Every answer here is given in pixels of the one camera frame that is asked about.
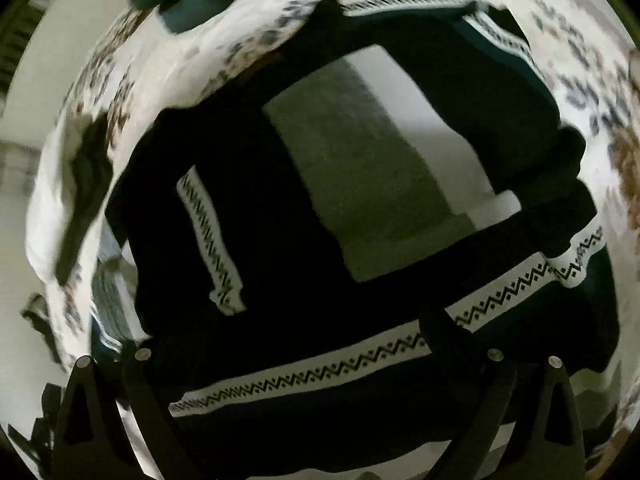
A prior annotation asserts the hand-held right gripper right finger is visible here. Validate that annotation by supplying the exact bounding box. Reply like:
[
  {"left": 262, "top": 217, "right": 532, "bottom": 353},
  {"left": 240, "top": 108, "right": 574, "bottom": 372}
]
[{"left": 419, "top": 307, "right": 587, "bottom": 480}]

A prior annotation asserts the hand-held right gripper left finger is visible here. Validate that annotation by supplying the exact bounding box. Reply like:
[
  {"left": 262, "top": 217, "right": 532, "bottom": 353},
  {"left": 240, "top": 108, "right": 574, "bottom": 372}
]
[{"left": 50, "top": 347, "right": 203, "bottom": 480}]

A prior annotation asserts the black striped sweater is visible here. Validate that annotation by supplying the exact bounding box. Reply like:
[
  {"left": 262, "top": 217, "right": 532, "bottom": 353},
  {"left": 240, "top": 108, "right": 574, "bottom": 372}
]
[{"left": 102, "top": 0, "right": 623, "bottom": 478}]

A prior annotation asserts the floral blanket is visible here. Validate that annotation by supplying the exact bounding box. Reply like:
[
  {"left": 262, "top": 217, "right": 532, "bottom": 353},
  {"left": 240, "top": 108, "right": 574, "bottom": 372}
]
[{"left": 25, "top": 0, "right": 640, "bottom": 480}]

